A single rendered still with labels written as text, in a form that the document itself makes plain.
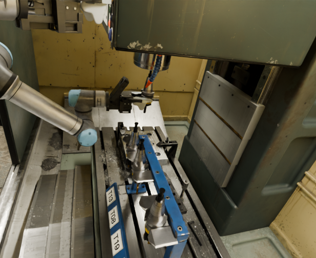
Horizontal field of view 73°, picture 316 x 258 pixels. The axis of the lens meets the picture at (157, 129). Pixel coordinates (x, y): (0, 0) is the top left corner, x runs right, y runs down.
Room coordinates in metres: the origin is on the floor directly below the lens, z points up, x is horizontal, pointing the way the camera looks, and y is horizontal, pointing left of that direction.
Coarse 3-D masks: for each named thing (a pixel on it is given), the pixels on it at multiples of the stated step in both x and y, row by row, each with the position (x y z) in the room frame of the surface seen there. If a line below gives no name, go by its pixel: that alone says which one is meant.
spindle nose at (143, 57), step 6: (138, 54) 0.87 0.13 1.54; (144, 54) 0.86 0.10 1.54; (150, 54) 0.85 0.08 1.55; (156, 54) 0.86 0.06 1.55; (138, 60) 0.87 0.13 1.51; (144, 60) 0.86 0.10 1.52; (150, 60) 0.85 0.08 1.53; (162, 60) 0.87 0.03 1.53; (168, 60) 0.90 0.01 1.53; (138, 66) 0.87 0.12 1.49; (144, 66) 0.86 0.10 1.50; (150, 66) 0.86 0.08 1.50; (162, 66) 0.87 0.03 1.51; (168, 66) 0.92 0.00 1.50
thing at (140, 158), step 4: (144, 148) 0.59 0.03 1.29; (140, 152) 0.58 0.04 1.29; (144, 152) 0.59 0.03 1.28; (136, 156) 0.58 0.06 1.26; (140, 156) 0.58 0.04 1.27; (144, 156) 0.58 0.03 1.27; (136, 160) 0.58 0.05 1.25; (140, 160) 0.57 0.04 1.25; (144, 160) 0.58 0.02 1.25; (136, 164) 0.57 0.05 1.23; (140, 164) 0.57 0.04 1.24; (144, 164) 0.58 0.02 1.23
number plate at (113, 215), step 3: (114, 207) 0.60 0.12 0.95; (111, 210) 0.59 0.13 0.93; (114, 210) 0.58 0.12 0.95; (117, 210) 0.58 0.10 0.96; (111, 213) 0.58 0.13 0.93; (114, 213) 0.57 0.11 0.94; (117, 213) 0.57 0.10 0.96; (111, 216) 0.57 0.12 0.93; (114, 216) 0.56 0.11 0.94; (117, 216) 0.55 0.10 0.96; (111, 219) 0.55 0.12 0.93; (114, 219) 0.55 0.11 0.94; (117, 219) 0.54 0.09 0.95; (111, 222) 0.54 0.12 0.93; (114, 222) 0.54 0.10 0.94; (117, 222) 0.53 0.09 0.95; (111, 225) 0.53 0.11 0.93; (114, 225) 0.53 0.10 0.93
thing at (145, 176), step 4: (136, 172) 0.55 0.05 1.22; (140, 172) 0.56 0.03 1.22; (144, 172) 0.56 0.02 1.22; (148, 172) 0.56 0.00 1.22; (132, 176) 0.53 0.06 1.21; (136, 176) 0.53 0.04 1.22; (140, 176) 0.54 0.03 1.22; (144, 176) 0.54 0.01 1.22; (148, 176) 0.54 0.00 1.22; (152, 176) 0.55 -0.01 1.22; (136, 180) 0.51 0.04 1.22; (140, 180) 0.52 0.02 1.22; (144, 180) 0.52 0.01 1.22; (148, 180) 0.52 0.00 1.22; (152, 180) 0.53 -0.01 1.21
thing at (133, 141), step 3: (132, 132) 0.68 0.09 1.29; (135, 132) 0.68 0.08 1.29; (138, 132) 0.69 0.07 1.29; (132, 135) 0.68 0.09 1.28; (135, 135) 0.68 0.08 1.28; (138, 135) 0.69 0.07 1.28; (132, 138) 0.68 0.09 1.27; (135, 138) 0.68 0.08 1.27; (138, 138) 0.69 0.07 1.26; (129, 141) 0.68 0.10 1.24; (132, 141) 0.68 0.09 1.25; (135, 141) 0.68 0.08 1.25; (138, 141) 0.69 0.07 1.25; (129, 144) 0.68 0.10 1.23; (132, 144) 0.67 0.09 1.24; (135, 144) 0.68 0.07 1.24; (138, 144) 0.69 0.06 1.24; (132, 147) 0.67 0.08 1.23; (135, 147) 0.67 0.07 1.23
